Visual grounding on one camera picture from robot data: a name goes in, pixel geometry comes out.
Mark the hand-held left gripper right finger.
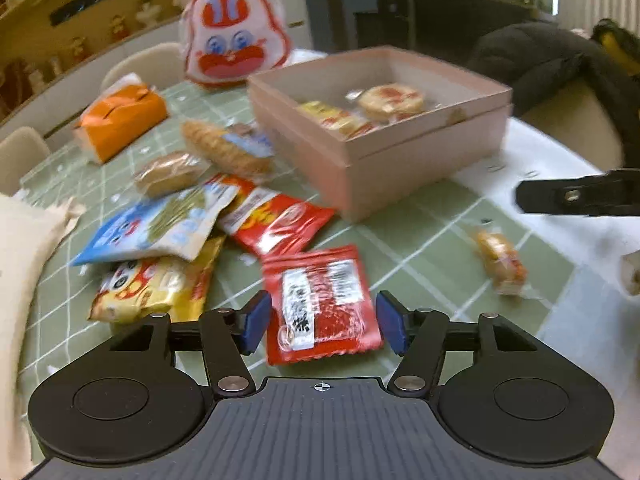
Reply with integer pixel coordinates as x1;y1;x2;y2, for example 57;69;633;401
375;290;539;397

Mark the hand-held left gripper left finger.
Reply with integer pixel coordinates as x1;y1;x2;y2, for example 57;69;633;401
109;290;273;399

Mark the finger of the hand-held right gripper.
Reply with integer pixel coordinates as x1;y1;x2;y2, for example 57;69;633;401
515;167;640;219

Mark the red packet with white label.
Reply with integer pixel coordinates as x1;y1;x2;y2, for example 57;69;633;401
261;246;385;366

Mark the blue white snack packet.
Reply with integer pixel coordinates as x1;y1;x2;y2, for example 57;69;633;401
70;180;236;267

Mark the pink cardboard box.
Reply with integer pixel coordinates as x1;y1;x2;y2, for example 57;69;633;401
247;46;514;224

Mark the long golden bread packet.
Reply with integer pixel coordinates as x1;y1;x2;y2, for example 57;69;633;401
181;119;275;178

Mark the cream printed canvas bag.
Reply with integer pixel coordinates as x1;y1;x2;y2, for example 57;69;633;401
0;192;86;480

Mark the beige chair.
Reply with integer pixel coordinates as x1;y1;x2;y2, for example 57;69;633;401
0;126;51;196
520;75;626;171
100;42;187;92

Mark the green checked tablecloth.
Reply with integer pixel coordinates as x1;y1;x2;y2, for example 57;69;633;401
20;80;573;461

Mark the small orange wrapped snack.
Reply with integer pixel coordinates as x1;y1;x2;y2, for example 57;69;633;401
472;227;528;297

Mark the red glossy snack packet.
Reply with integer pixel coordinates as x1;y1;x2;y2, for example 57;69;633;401
217;175;337;257

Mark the yellow cartoon snack packet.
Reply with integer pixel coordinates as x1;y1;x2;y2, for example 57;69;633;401
87;235;226;325

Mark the dark jacket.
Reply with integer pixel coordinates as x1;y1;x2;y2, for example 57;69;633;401
467;22;640;171

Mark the small brown bun packet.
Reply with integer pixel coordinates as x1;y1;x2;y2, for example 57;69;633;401
132;151;206;198

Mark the round pastry packet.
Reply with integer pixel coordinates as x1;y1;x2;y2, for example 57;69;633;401
357;84;426;121

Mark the dark sideboard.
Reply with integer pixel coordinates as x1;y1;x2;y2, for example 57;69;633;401
415;0;556;61

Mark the yellow red snack packet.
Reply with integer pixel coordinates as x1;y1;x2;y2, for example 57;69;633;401
298;101;373;138

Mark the orange tissue box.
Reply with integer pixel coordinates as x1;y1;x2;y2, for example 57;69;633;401
72;74;168;165

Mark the black tall cabinet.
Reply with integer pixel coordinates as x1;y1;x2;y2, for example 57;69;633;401
370;0;408;51

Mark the white red rabbit bag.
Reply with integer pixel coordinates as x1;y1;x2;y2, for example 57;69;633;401
180;0;293;92

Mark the row of figurines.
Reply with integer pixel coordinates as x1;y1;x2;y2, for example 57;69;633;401
0;0;231;101

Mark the wooden display shelf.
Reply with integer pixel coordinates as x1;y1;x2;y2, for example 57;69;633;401
0;0;241;128

